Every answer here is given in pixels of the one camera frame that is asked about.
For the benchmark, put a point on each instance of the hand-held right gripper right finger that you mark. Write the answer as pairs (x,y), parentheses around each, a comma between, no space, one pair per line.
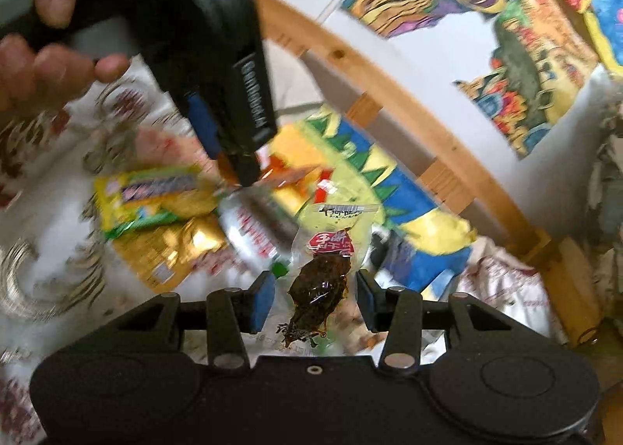
(368,304)

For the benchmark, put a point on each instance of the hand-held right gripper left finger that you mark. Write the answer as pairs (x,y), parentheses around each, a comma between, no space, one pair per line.
(263,304)

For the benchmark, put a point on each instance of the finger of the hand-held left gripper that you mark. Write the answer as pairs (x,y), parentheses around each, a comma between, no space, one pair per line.
(204,124)
(243,167)

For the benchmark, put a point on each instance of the clear packet of braised meat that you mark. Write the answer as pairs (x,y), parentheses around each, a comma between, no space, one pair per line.
(319,289)

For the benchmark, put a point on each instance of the silver red snack packet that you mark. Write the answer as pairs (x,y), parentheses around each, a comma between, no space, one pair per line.
(253,231)

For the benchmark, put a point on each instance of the yellow green snack packet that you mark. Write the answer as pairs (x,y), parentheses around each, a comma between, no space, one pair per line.
(155,201)

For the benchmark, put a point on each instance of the grey box with dinosaur drawing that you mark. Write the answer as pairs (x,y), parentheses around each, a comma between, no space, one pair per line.
(413,211)

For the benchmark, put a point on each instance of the gold foil snack packet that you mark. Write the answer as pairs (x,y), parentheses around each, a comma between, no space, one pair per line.
(165,253)

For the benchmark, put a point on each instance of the person's left hand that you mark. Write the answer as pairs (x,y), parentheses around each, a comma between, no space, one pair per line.
(48,70)

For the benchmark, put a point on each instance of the pile of patterned bedding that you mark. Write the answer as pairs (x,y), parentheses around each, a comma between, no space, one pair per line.
(608,158)

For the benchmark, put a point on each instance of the green hill flowers wall drawing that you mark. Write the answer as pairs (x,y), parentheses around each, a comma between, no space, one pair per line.
(530,65)

